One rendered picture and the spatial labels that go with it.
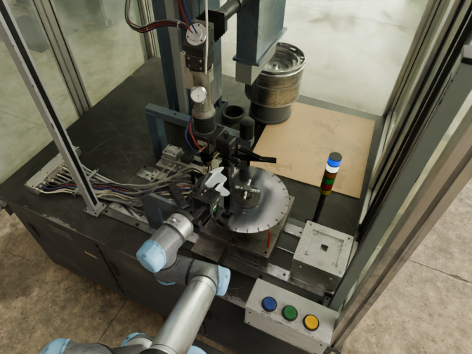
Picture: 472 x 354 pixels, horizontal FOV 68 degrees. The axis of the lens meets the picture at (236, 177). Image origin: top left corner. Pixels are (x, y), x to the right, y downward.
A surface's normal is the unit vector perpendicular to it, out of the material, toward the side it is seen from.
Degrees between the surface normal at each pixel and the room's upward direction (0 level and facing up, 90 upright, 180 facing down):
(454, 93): 90
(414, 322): 0
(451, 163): 90
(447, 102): 90
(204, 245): 0
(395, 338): 0
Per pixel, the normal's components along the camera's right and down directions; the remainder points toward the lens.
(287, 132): 0.01, -0.66
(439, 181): -0.41, 0.68
